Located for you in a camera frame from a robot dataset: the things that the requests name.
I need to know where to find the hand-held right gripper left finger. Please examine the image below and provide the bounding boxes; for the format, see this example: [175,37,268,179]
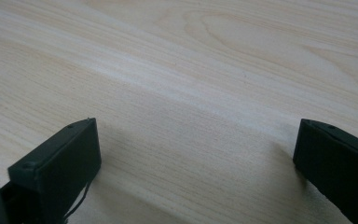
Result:
[0,117,103,224]

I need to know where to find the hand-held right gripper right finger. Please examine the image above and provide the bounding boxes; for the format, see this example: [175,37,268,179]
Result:
[293,118,358,224]

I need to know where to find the thin black wire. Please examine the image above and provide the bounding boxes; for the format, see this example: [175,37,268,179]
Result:
[63,181,91,220]

